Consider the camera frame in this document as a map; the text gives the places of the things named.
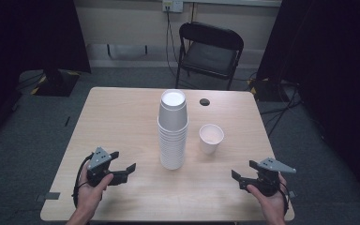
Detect black stand base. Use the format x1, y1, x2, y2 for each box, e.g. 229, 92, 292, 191
30, 68, 81, 98
248, 78, 294, 103

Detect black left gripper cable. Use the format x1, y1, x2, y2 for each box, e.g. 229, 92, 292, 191
71, 152, 95, 209

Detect grey wall trunking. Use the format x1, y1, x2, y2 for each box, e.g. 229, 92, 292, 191
85, 43, 182, 62

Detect black cable from socket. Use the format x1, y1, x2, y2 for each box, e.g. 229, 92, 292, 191
165, 10, 182, 79

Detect single white paper cup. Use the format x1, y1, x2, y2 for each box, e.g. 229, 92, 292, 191
198, 123, 225, 156

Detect person's left hand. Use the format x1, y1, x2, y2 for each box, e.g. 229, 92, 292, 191
74, 170, 114, 218

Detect stack of white paper cups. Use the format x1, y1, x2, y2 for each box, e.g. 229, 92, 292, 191
157, 89, 189, 171

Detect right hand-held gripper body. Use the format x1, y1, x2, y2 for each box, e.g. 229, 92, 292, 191
255, 157, 297, 198

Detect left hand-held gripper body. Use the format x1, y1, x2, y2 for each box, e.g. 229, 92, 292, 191
86, 146, 115, 188

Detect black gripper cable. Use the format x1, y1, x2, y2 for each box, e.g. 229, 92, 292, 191
71, 152, 95, 209
278, 180, 292, 217

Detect black floor cables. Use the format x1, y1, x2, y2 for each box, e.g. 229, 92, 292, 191
259, 82, 304, 139

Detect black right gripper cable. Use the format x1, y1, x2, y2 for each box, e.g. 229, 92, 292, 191
278, 180, 292, 217

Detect white wall socket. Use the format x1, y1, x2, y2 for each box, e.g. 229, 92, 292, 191
161, 0, 185, 14

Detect black folding chair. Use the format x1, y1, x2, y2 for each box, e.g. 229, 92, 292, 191
175, 21, 245, 91

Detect dark curtain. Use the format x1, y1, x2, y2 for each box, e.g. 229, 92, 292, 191
256, 0, 360, 214
0, 0, 92, 151

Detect person's right hand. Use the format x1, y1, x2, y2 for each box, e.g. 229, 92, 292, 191
246, 172, 291, 219

